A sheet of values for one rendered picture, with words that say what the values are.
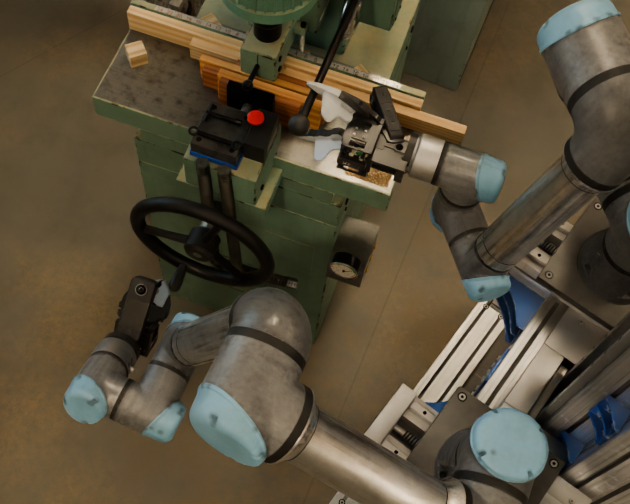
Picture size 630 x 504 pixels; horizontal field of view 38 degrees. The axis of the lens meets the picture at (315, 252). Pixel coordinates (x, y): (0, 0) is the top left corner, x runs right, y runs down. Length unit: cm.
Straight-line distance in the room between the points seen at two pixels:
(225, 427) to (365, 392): 134
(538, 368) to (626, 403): 31
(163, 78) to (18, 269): 102
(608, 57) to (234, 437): 70
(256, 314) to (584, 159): 49
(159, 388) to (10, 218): 128
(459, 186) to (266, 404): 53
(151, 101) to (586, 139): 86
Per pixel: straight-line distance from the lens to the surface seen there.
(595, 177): 130
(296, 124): 144
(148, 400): 156
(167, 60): 184
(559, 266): 179
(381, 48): 200
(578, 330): 186
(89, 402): 155
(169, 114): 176
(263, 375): 118
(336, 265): 186
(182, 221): 210
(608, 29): 132
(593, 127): 127
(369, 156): 147
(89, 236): 267
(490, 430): 140
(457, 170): 149
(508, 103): 299
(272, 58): 167
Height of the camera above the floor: 236
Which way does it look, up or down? 64 degrees down
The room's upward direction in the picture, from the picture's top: 9 degrees clockwise
